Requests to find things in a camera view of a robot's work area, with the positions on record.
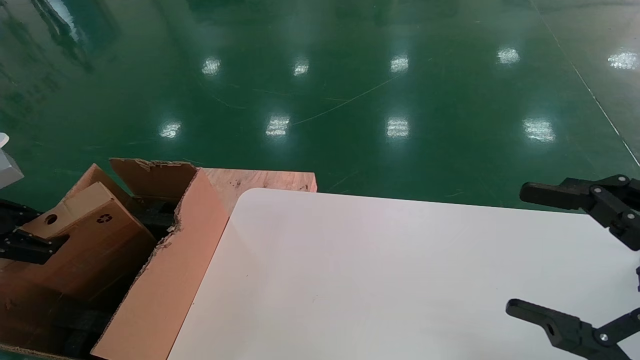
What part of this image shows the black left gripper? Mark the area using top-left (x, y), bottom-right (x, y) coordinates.
top-left (0, 199), bottom-right (70, 266)

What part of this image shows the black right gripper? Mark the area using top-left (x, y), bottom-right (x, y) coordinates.
top-left (505, 174), bottom-right (640, 360)

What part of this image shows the small cardboard box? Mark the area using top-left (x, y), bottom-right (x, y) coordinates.
top-left (0, 181), bottom-right (157, 302)

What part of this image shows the large open cardboard box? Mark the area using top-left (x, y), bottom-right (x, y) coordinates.
top-left (0, 158), bottom-right (231, 360)

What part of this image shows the wooden pallet board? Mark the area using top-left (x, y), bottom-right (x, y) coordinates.
top-left (202, 168), bottom-right (318, 216)

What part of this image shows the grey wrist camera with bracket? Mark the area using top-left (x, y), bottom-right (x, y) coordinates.
top-left (0, 148), bottom-right (25, 190)

